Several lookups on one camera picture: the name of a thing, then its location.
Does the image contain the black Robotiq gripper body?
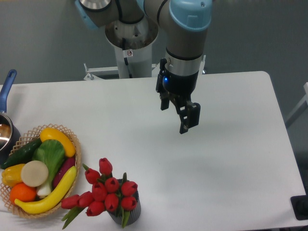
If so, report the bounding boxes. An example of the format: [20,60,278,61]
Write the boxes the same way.
[156,70,198,99]

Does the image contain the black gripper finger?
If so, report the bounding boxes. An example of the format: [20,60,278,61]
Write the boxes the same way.
[160,92,169,111]
[169,93,201,134]

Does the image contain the red tulip bouquet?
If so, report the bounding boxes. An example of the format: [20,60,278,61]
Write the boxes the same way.
[61,158,128,229]

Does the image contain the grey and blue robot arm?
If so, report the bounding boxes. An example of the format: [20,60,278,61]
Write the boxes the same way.
[75,0,212,133]

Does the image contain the dark grey ribbed vase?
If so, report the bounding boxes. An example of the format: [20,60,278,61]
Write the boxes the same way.
[108,179,141,228]

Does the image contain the white furniture leg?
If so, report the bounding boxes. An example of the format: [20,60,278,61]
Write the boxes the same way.
[285,82,308,129]

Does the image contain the purple sweet potato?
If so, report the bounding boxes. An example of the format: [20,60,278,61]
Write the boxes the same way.
[52,157,76,189]

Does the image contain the yellow squash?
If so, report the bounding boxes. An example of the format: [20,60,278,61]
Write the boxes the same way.
[40,127,76,157]

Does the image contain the green bok choy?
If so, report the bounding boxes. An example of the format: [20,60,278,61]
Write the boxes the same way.
[32,140,65,198]

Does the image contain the black device at table edge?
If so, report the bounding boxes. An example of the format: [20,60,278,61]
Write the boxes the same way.
[290,195,308,220]

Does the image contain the yellow banana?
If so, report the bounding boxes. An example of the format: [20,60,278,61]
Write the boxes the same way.
[14,166,77,215]

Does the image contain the beige round slice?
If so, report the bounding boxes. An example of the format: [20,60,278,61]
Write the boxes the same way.
[21,160,49,187]

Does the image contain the green cucumber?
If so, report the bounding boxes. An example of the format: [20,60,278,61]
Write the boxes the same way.
[0,139,42,169]

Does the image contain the yellow bell pepper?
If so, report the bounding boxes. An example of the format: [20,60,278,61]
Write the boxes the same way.
[1,164,25,187]

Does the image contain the orange fruit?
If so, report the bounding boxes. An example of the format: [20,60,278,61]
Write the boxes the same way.
[10,183,37,204]

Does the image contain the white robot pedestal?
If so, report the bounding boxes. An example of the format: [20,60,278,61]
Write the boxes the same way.
[105,17,158,78]

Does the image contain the white metal base frame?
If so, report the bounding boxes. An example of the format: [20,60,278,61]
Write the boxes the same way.
[83,55,207,81]

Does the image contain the blue handled saucepan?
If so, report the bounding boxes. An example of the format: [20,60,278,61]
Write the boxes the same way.
[0,69,20,165]

